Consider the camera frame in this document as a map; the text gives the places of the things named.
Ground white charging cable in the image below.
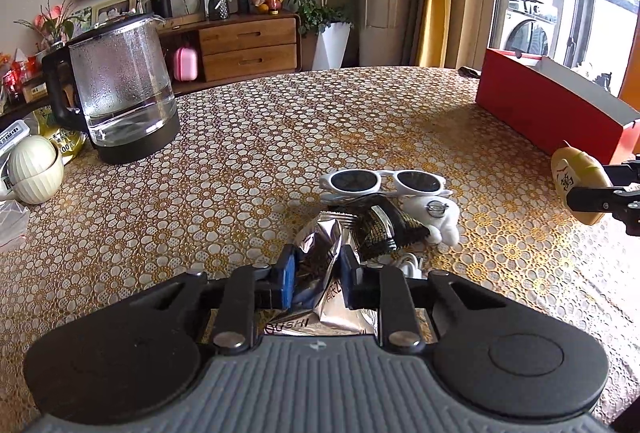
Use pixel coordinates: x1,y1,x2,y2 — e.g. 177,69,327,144
392,251,428,281

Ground yellow squishy bear toy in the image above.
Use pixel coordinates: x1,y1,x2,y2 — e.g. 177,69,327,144
551,142,613,208

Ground silver foil snack bag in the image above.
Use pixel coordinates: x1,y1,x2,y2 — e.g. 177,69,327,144
254,210,436,338

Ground white plush toy keychain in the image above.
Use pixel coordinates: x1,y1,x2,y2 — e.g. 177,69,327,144
401,195,460,247

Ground white round sunglasses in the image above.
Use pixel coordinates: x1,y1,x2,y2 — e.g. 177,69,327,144
319,169,452,198

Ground black shiny snack packet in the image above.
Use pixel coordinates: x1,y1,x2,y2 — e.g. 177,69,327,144
328,195,432,261

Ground red cardboard box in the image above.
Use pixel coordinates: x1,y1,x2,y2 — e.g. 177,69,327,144
476,49,639,164

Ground washing machine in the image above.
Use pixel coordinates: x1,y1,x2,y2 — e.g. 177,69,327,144
490,0,558,56

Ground yellow snack bag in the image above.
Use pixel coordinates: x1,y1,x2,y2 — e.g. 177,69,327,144
32,106,87,166

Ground cream ribbed round container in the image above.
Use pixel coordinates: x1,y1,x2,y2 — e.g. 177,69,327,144
1,135,64,206

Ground pink small case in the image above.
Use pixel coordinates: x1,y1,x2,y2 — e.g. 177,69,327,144
172,46,198,82

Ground clear plastic bag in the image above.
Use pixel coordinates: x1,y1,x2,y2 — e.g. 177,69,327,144
0,200,30,253

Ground glass electric kettle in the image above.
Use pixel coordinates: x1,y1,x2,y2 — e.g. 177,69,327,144
42,13,180,164

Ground wooden tv cabinet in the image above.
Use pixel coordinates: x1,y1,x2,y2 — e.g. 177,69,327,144
0,10,304,119

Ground white planter pot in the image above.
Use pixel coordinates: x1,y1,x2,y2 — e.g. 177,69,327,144
311,23,352,70

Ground black cylinder speaker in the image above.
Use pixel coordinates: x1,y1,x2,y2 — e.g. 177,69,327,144
150,0,172,18

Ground red gift box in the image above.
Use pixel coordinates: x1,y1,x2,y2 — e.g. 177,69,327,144
1,56,41,105

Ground photo frame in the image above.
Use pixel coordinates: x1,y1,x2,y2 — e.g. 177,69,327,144
91,0,137,25

